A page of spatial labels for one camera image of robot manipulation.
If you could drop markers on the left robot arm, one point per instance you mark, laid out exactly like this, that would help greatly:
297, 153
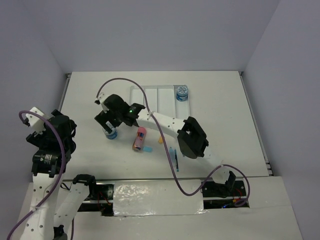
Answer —
46, 220

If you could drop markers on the orange highlighter cap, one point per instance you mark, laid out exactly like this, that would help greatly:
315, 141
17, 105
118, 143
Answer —
160, 140

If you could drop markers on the pink tube of markers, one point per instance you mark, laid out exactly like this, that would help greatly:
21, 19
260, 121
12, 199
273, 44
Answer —
139, 139

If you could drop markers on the right camera mount white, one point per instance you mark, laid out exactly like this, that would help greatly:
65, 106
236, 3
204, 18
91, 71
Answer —
101, 98

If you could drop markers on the blue highlighter cap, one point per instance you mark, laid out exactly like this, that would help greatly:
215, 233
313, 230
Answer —
147, 149

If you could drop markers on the blue highlighter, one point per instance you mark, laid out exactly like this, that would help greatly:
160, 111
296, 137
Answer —
172, 156

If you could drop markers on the teal pen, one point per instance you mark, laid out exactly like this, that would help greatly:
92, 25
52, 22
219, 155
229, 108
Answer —
176, 160

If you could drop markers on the silver foil tape patch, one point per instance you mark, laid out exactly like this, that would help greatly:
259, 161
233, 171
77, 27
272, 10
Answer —
154, 198

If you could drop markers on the blue jar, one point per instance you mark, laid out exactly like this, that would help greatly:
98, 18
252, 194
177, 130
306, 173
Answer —
112, 135
182, 93

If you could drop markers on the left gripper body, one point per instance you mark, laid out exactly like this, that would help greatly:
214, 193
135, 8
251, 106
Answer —
39, 138

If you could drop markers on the white divided organizer tray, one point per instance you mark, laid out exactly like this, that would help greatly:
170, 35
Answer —
162, 99

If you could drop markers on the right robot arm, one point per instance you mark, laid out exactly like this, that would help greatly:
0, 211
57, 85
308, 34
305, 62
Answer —
191, 138

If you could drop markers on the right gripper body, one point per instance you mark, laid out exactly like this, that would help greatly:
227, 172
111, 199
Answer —
106, 116

